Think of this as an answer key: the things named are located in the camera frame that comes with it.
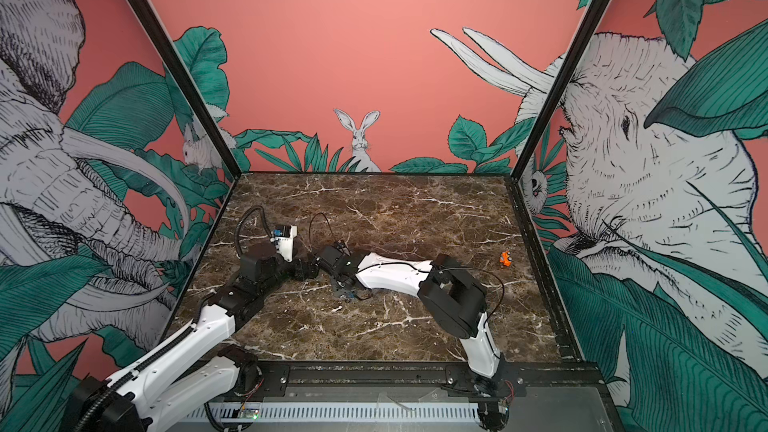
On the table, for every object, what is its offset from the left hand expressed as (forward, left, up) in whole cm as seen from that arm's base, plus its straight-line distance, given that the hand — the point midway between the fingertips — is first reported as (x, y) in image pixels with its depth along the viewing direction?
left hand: (313, 247), depth 81 cm
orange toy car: (+2, -59, -14) cm, 61 cm away
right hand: (-6, -6, -12) cm, 14 cm away
